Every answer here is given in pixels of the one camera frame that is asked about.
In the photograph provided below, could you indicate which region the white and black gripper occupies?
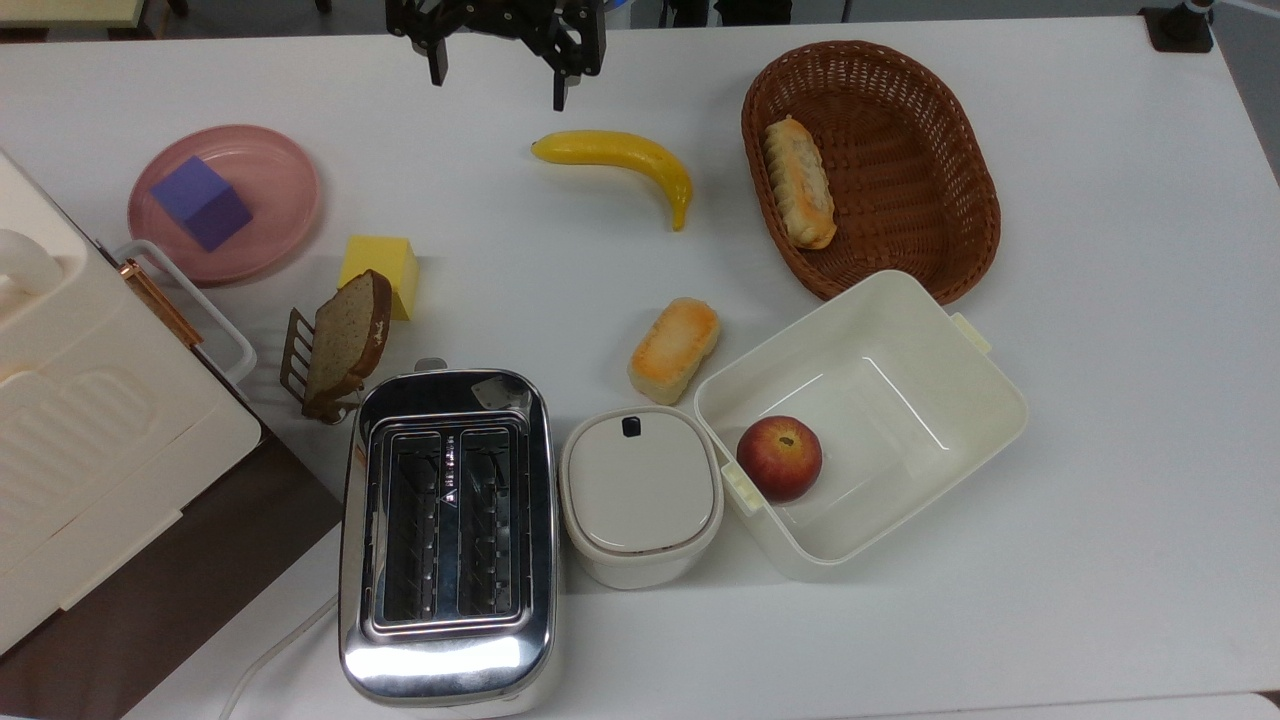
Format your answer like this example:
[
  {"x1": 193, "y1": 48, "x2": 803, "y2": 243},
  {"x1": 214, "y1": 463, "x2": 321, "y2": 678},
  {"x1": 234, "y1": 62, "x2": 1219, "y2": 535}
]
[{"x1": 385, "y1": 0, "x2": 606, "y2": 112}]

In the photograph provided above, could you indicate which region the long ridged bread roll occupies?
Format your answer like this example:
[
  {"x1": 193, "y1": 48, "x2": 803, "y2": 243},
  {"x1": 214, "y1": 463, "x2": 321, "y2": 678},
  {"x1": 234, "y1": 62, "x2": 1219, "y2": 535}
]
[{"x1": 762, "y1": 116, "x2": 838, "y2": 251}]

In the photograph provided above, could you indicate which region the red apple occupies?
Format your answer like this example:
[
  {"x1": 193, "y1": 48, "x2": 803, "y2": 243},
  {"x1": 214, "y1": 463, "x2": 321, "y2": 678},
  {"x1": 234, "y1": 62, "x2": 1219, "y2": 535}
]
[{"x1": 736, "y1": 416, "x2": 824, "y2": 504}]

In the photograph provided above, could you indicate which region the white toaster power cable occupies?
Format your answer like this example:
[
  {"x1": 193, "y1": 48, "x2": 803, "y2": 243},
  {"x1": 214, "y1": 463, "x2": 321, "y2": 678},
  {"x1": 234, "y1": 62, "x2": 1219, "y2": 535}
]
[{"x1": 218, "y1": 595, "x2": 341, "y2": 720}]

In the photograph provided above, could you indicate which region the brown wicker basket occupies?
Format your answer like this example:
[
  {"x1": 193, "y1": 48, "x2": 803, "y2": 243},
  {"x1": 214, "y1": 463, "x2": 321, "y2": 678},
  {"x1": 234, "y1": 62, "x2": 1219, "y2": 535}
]
[{"x1": 741, "y1": 40, "x2": 1002, "y2": 306}]

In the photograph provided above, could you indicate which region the chrome two-slot toaster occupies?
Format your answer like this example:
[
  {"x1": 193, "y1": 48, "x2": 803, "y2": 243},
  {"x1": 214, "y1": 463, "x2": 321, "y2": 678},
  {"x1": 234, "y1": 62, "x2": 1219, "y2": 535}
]
[{"x1": 337, "y1": 358, "x2": 561, "y2": 716}]

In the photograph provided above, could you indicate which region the brown toast slice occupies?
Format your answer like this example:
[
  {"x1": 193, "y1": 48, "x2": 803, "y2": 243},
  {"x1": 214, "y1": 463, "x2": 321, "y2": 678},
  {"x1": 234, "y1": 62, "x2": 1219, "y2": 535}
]
[{"x1": 302, "y1": 269, "x2": 393, "y2": 421}]

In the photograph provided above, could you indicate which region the white wire frame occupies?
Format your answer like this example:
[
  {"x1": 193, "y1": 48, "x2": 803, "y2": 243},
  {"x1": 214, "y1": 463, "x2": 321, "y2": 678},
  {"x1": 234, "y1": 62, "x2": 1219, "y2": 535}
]
[{"x1": 113, "y1": 239, "x2": 258, "y2": 401}]

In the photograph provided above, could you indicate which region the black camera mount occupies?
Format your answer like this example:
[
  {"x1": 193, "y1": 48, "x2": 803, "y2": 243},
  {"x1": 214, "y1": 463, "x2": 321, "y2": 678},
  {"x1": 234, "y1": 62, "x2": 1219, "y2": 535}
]
[{"x1": 1140, "y1": 0, "x2": 1216, "y2": 54}]

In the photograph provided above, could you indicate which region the copper bar handle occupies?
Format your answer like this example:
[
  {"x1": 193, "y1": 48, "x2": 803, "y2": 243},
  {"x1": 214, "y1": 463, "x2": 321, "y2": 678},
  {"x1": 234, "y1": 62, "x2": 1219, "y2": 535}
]
[{"x1": 121, "y1": 259, "x2": 204, "y2": 348}]

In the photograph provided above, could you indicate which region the metal toast rack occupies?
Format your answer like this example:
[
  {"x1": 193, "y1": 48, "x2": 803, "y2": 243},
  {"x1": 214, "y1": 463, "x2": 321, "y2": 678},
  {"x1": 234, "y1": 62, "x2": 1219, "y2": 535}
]
[{"x1": 279, "y1": 307, "x2": 361, "y2": 426}]

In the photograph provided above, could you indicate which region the orange glazed bread bun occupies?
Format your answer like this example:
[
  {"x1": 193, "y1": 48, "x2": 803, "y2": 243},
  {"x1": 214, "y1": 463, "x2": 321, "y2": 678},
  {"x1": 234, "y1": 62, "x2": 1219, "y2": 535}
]
[{"x1": 627, "y1": 297, "x2": 721, "y2": 407}]

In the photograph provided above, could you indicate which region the open white plastic box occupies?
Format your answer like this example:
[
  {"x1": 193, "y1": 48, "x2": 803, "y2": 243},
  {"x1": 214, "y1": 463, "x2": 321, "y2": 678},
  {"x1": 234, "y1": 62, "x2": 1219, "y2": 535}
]
[{"x1": 693, "y1": 269, "x2": 1029, "y2": 581}]

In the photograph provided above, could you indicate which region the yellow cube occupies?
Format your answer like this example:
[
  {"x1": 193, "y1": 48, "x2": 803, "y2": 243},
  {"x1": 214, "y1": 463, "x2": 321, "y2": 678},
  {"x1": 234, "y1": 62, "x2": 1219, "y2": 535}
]
[{"x1": 338, "y1": 235, "x2": 419, "y2": 322}]

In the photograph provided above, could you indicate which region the small white lidded container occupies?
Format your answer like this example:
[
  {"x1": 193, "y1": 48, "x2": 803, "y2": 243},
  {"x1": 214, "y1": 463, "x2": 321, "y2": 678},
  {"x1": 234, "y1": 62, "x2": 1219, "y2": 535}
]
[{"x1": 558, "y1": 405, "x2": 725, "y2": 591}]

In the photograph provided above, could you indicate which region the purple cube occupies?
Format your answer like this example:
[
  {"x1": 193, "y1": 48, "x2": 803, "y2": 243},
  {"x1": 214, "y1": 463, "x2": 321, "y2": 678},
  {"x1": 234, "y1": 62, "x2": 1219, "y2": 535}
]
[{"x1": 150, "y1": 155, "x2": 254, "y2": 253}]

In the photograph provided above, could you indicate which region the pink plate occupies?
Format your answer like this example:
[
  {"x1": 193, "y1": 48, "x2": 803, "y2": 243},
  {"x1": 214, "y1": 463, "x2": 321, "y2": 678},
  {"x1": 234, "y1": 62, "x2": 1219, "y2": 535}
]
[{"x1": 127, "y1": 124, "x2": 323, "y2": 287}]

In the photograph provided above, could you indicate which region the large cream storage box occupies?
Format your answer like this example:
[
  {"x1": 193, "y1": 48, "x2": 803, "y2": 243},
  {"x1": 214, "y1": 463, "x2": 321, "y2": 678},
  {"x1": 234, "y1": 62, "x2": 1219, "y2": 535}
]
[{"x1": 0, "y1": 150, "x2": 263, "y2": 656}]

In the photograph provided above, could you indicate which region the yellow banana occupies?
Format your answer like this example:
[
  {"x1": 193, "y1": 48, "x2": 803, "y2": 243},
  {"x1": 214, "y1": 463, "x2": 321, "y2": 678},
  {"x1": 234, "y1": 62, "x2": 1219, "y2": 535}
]
[{"x1": 530, "y1": 130, "x2": 694, "y2": 233}]

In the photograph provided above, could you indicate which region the pale yellow table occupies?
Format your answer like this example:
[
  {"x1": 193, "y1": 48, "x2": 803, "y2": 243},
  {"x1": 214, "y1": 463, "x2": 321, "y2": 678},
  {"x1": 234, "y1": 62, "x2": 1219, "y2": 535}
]
[{"x1": 0, "y1": 0, "x2": 149, "y2": 31}]

